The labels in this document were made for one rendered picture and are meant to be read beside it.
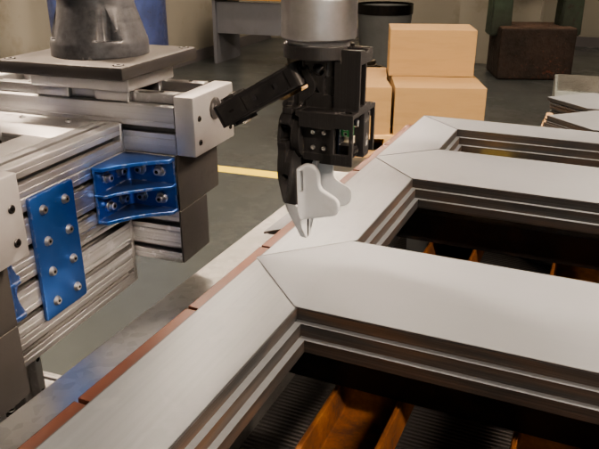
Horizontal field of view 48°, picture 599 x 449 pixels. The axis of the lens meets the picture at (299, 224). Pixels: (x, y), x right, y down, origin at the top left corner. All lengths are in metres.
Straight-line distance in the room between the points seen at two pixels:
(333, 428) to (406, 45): 3.74
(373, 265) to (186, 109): 0.39
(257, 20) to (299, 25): 6.68
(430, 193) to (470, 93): 3.08
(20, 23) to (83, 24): 4.43
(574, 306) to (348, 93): 0.31
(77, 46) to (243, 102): 0.42
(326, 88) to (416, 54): 3.74
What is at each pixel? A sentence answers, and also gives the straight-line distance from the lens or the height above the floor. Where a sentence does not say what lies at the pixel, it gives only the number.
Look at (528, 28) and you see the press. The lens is 6.84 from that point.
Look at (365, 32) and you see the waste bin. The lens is 6.51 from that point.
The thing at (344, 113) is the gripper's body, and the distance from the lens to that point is 0.68.
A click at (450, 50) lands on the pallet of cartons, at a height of 0.59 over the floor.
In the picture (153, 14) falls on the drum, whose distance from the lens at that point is 3.91.
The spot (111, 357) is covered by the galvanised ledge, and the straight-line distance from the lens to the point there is 0.97.
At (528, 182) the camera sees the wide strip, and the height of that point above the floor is 0.86.
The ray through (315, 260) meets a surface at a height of 0.86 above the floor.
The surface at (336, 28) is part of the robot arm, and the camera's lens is 0.66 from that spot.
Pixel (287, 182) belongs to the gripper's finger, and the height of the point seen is 0.97.
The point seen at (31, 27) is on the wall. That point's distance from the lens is 5.60.
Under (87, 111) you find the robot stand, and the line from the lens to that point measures 1.11.
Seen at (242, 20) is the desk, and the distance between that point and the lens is 7.41.
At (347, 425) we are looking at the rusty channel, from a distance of 0.82.
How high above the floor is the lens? 1.20
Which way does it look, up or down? 23 degrees down
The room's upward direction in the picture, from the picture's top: straight up
